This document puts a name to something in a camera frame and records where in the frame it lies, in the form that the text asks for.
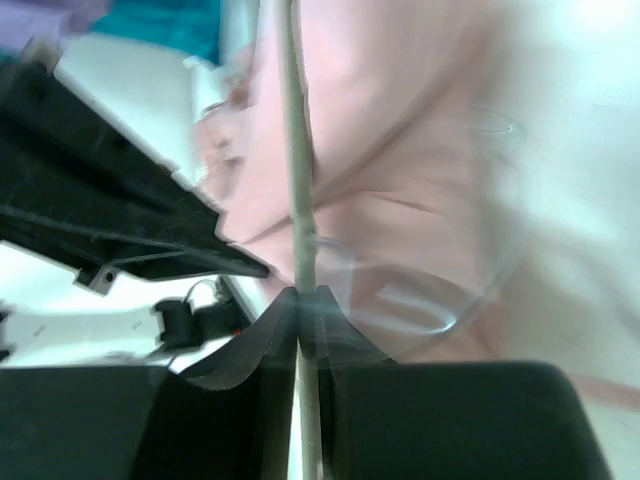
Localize teal hanging garment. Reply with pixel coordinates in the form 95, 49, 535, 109
94, 0, 222, 64

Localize pink trousers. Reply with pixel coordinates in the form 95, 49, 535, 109
195, 1, 639, 412

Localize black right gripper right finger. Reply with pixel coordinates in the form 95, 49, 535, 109
298, 286, 611, 480

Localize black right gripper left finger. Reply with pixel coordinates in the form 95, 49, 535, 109
1, 288, 297, 479

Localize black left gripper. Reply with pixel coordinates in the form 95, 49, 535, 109
1, 59, 269, 280

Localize lilac hanging garment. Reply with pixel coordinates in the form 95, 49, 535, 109
1, 0, 112, 52

